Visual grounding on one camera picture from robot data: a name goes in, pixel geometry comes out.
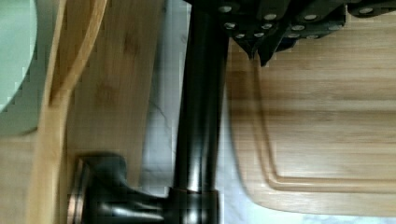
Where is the bamboo cutting board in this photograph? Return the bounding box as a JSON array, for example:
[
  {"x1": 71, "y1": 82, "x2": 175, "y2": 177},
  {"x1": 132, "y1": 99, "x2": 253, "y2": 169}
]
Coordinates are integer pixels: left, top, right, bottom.
[{"x1": 227, "y1": 13, "x2": 396, "y2": 217}]

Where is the black drawer handle bar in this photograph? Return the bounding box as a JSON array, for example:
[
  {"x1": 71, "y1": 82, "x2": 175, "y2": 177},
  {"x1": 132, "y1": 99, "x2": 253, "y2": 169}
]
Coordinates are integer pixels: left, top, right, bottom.
[{"x1": 66, "y1": 5, "x2": 229, "y2": 224}]

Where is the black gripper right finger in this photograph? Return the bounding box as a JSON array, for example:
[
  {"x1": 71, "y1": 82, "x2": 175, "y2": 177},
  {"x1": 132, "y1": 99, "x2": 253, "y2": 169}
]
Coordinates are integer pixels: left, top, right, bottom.
[{"x1": 258, "y1": 0, "x2": 395, "y2": 66}]

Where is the light green ceramic bowl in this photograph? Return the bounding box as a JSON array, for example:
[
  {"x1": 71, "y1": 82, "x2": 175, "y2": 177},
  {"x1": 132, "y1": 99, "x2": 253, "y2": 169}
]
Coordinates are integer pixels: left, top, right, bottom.
[{"x1": 0, "y1": 0, "x2": 60, "y2": 136}]

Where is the bamboo drawer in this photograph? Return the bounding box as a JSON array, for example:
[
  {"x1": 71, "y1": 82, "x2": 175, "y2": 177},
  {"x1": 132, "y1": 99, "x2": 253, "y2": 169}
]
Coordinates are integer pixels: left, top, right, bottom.
[{"x1": 1, "y1": 0, "x2": 164, "y2": 224}]

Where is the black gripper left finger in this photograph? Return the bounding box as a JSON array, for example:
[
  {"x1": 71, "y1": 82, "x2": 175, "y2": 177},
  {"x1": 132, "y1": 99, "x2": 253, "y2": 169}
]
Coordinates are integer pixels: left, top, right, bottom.
[{"x1": 183, "y1": 0, "x2": 297, "y2": 61}]

